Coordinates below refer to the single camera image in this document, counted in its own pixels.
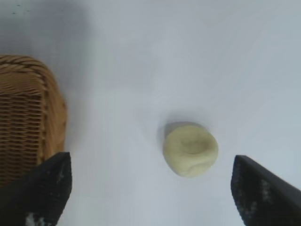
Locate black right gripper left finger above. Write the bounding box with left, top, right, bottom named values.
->
left=0, top=152, right=72, bottom=226

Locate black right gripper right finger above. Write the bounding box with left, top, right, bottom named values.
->
left=230, top=154, right=301, bottom=226

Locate tan woven wicker basket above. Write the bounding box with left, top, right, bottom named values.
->
left=0, top=55, right=69, bottom=189

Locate pale yellow egg yolk pastry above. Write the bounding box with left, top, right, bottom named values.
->
left=163, top=121, right=219, bottom=178

